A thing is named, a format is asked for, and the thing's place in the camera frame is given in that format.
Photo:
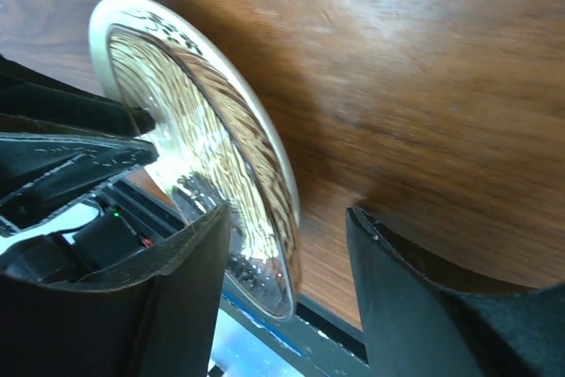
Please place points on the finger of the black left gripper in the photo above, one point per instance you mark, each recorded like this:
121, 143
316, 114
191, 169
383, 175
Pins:
42, 175
27, 93

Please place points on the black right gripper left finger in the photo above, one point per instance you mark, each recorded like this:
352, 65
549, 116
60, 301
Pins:
151, 314

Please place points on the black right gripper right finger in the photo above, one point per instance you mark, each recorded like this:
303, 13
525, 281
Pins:
422, 315

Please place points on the white crackle floral plate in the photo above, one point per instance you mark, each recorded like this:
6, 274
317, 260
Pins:
151, 18

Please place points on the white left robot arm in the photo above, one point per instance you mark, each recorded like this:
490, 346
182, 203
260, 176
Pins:
86, 237

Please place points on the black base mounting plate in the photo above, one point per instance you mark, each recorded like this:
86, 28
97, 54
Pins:
312, 343

